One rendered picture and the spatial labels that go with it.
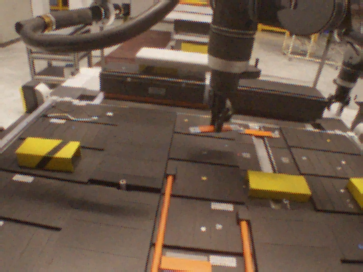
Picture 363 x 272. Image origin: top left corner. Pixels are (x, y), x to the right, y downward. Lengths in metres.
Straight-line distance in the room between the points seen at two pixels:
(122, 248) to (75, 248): 0.09
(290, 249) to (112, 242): 0.36
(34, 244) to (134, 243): 0.20
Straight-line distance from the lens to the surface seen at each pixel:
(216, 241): 0.57
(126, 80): 1.07
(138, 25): 0.46
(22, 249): 0.59
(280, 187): 0.71
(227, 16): 0.60
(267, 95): 1.07
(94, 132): 0.86
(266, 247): 0.58
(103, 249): 0.54
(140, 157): 0.73
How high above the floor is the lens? 1.46
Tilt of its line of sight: 32 degrees down
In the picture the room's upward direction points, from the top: 6 degrees clockwise
